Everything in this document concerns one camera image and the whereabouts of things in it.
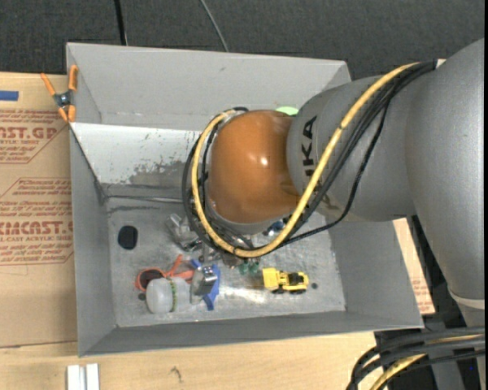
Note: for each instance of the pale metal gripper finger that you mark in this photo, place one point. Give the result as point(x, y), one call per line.
point(198, 289)
point(210, 274)

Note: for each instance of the blue plastic clip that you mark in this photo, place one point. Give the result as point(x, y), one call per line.
point(212, 295)

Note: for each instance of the white plastic jar, green band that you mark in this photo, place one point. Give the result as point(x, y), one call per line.
point(162, 295)

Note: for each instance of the clear glass thing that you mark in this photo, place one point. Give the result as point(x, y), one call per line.
point(180, 229)

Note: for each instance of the yellow toy truck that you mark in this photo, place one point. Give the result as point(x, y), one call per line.
point(285, 279)

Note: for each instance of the black oval pad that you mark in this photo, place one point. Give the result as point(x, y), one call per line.
point(128, 237)

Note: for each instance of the light green ball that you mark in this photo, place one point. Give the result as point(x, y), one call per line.
point(288, 109)

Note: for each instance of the brown cardboard board, red print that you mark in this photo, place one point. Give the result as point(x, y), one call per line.
point(28, 201)

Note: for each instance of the grey metal bin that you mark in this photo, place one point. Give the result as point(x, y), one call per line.
point(154, 83)

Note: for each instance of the black cylinder on white bracket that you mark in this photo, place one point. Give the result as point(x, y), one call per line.
point(275, 227)

